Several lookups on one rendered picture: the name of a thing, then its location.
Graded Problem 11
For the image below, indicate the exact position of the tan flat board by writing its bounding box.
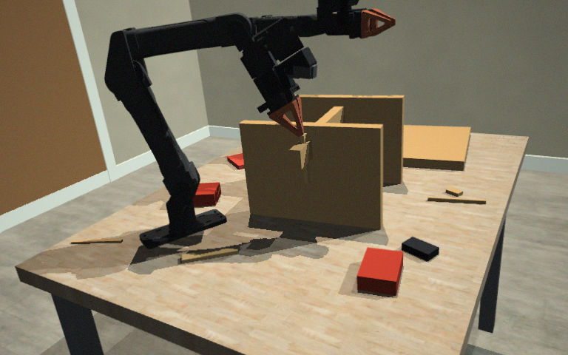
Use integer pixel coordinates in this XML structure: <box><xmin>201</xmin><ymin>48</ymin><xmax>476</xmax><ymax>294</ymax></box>
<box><xmin>403</xmin><ymin>125</ymin><xmax>471</xmax><ymax>170</ymax></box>

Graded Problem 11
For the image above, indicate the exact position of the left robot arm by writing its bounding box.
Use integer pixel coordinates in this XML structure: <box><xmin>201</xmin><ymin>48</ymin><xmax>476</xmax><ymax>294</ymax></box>
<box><xmin>249</xmin><ymin>0</ymin><xmax>367</xmax><ymax>37</ymax></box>

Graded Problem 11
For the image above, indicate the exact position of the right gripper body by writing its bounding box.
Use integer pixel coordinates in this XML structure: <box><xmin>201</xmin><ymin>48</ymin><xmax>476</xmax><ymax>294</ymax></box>
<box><xmin>253</xmin><ymin>67</ymin><xmax>300</xmax><ymax>115</ymax></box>

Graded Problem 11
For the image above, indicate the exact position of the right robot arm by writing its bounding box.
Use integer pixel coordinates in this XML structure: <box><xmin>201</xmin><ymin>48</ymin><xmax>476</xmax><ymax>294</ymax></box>
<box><xmin>104</xmin><ymin>13</ymin><xmax>317</xmax><ymax>249</ymax></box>

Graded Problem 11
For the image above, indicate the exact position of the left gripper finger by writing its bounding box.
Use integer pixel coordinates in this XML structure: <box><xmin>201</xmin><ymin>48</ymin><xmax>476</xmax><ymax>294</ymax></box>
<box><xmin>371</xmin><ymin>9</ymin><xmax>396</xmax><ymax>36</ymax></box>
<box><xmin>361</xmin><ymin>10</ymin><xmax>391</xmax><ymax>38</ymax></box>

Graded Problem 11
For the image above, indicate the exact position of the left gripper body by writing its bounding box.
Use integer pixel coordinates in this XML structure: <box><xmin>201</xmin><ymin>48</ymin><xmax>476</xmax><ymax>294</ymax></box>
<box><xmin>337</xmin><ymin>10</ymin><xmax>362</xmax><ymax>39</ymax></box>

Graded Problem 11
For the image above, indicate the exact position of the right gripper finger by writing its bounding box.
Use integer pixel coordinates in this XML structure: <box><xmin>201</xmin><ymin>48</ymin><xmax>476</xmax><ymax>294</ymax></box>
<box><xmin>269</xmin><ymin>100</ymin><xmax>304</xmax><ymax>137</ymax></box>
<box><xmin>281</xmin><ymin>97</ymin><xmax>303</xmax><ymax>129</ymax></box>

